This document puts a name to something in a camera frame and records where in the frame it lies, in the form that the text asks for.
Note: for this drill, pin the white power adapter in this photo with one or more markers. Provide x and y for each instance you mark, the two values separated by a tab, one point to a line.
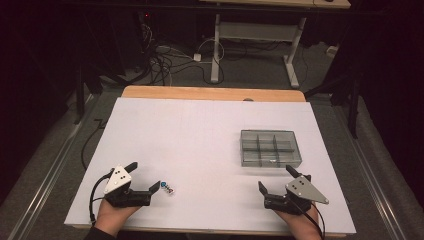
197	57

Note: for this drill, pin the light wooden desk top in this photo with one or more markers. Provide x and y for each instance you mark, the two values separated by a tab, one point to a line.
276	3

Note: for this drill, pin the person's left hand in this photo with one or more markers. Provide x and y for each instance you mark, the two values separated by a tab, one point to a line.
111	216

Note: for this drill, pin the white board table cover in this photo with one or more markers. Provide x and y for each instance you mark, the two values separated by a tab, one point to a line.
200	140

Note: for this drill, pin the white metal desk frame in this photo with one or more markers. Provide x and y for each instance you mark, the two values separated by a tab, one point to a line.
255	31

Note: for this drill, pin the small beaded charm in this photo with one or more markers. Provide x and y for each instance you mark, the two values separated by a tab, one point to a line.
167	188

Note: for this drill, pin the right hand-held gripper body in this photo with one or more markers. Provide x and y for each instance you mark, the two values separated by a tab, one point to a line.
301	190

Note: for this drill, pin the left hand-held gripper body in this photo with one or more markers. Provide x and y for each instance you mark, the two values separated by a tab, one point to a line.
116	180

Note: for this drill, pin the person's right hand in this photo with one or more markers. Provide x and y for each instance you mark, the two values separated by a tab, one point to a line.
301	225

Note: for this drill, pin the metal floor rail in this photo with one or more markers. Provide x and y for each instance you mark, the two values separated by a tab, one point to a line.
370	173
50	173

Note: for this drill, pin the clear plastic compartment box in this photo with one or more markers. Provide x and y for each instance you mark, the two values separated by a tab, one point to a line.
270	148

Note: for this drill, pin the black metal stand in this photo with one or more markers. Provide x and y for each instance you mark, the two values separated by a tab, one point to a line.
80	96
352	110

